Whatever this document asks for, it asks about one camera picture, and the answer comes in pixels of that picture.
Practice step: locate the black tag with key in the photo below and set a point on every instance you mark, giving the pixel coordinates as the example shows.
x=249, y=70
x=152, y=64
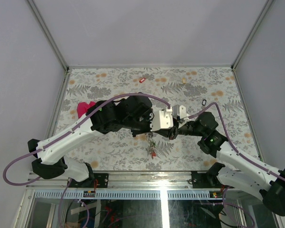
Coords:
x=204, y=104

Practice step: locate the large metal keyring with keys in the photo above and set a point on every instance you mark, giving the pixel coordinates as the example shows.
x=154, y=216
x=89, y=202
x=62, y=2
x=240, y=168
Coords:
x=151, y=148

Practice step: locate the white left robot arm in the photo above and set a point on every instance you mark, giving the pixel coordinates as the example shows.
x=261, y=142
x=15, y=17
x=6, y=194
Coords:
x=102, y=118

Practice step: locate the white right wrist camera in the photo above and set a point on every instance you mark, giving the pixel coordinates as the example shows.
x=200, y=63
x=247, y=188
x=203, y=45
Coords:
x=179, y=113

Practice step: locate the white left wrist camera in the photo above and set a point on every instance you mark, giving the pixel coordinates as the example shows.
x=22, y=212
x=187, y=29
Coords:
x=162, y=119

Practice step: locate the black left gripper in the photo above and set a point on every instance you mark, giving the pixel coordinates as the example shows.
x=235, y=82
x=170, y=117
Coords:
x=147, y=128

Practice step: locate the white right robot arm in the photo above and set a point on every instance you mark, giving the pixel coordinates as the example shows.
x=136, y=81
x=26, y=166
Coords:
x=236, y=169

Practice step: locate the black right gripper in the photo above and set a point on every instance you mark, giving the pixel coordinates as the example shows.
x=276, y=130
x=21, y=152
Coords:
x=173, y=132

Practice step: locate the crumpled pink cloth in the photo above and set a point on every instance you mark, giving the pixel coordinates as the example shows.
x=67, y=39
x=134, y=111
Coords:
x=83, y=107

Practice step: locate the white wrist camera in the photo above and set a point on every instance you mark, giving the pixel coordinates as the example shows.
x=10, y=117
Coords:
x=162, y=119
x=179, y=113

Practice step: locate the aluminium front rail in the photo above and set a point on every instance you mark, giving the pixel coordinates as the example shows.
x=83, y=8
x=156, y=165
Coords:
x=130, y=185

